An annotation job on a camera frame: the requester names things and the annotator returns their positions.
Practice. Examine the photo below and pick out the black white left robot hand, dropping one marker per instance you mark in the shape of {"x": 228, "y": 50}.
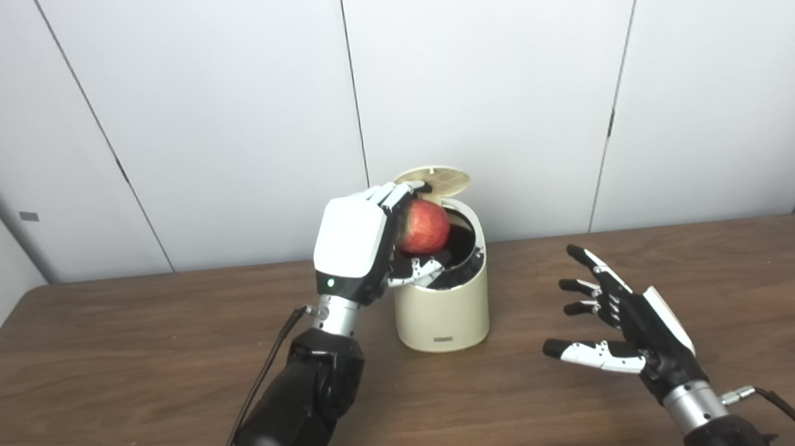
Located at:
{"x": 350, "y": 244}

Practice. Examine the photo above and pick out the small gray wall plate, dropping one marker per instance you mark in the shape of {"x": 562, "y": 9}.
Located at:
{"x": 29, "y": 216}

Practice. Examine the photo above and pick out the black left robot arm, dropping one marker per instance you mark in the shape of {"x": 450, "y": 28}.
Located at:
{"x": 305, "y": 397}

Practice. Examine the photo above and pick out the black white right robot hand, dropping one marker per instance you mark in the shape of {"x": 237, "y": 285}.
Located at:
{"x": 654, "y": 341}

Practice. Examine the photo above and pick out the red apple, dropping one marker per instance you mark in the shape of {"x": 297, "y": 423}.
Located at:
{"x": 426, "y": 228}

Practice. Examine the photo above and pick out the cream round bin lid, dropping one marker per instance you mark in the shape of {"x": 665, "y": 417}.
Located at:
{"x": 447, "y": 179}

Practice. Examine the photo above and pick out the cream-colored cylindrical bin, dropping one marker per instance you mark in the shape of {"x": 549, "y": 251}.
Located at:
{"x": 442, "y": 314}

